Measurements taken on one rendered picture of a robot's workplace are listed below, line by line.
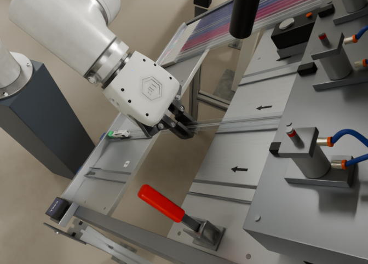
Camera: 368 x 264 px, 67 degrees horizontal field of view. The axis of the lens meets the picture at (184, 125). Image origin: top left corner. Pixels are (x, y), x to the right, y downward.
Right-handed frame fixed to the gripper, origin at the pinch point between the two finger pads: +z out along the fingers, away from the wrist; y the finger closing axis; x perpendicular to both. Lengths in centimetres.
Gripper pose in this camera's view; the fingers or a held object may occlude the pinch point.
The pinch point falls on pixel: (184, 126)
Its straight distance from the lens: 51.2
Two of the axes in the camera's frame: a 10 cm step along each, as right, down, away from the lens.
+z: 7.2, 6.0, 3.5
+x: -5.4, 1.8, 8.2
